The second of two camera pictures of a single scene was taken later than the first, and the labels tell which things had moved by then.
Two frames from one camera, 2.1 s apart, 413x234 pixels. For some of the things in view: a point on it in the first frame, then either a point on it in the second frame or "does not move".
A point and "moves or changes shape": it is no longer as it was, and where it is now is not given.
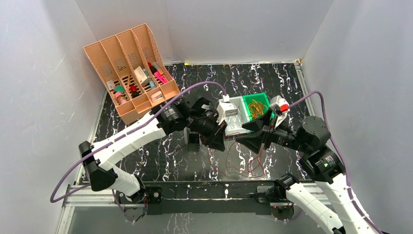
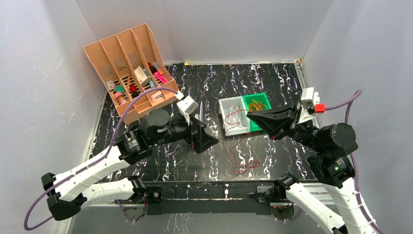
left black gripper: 212,133 to 196,135
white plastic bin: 234,124 does not move
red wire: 237,168 moves or changes shape
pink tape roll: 120,97 does not move
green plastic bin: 256,105 does not move
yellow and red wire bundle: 257,109 does not move
